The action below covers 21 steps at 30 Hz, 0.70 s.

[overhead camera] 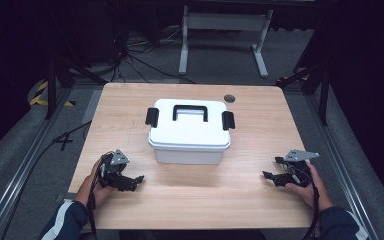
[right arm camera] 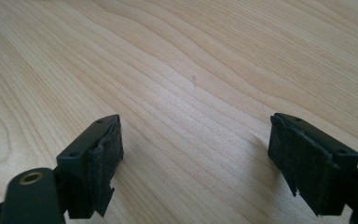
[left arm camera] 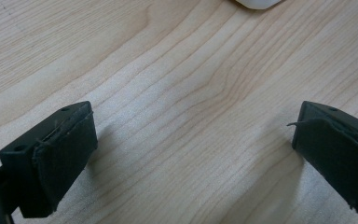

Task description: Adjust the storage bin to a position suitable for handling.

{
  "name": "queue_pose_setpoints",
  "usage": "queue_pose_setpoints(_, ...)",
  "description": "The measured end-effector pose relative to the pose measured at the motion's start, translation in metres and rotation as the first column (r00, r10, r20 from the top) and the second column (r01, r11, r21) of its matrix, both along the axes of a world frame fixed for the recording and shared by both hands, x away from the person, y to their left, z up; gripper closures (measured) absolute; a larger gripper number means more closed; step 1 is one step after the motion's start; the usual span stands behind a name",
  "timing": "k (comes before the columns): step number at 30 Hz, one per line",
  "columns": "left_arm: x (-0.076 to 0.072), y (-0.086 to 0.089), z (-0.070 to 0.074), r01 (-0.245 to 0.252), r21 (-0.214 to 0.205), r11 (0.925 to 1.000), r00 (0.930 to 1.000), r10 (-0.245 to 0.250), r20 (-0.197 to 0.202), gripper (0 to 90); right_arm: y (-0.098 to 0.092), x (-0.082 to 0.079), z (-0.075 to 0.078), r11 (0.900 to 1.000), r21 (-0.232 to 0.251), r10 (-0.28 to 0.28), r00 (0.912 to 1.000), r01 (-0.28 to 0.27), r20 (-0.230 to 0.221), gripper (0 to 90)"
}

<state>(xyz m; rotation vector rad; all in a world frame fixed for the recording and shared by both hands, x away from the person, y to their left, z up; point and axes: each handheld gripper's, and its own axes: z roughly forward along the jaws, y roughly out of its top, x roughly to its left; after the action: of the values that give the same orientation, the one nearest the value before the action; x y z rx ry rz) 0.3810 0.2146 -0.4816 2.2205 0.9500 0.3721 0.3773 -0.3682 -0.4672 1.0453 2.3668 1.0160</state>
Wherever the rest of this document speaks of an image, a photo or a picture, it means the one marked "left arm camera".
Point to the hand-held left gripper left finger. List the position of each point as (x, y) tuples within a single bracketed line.
[(52, 155)]

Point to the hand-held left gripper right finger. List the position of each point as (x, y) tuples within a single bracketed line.
[(338, 152)]

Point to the white rounded object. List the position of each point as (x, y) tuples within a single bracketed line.
[(258, 3)]

